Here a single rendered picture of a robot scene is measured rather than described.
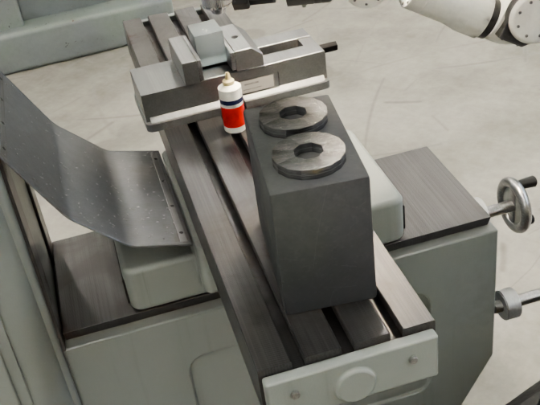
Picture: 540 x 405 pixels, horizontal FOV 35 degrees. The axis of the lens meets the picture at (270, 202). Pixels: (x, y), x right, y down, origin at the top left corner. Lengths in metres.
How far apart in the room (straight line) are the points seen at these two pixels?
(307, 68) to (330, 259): 0.61
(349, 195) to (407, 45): 3.06
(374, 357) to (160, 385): 0.60
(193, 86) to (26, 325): 0.50
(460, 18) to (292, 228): 0.50
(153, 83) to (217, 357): 0.50
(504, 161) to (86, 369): 2.01
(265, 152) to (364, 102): 2.52
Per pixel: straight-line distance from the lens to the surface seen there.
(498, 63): 3.85
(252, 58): 1.55
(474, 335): 1.75
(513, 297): 1.72
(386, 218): 1.49
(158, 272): 1.42
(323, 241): 1.04
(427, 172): 1.72
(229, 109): 1.48
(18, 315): 1.37
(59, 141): 1.54
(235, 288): 1.16
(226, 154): 1.44
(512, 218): 1.81
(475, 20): 1.37
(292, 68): 1.59
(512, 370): 2.37
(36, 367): 1.44
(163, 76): 1.59
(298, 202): 1.00
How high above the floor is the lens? 1.69
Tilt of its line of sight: 34 degrees down
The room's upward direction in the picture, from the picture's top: 8 degrees counter-clockwise
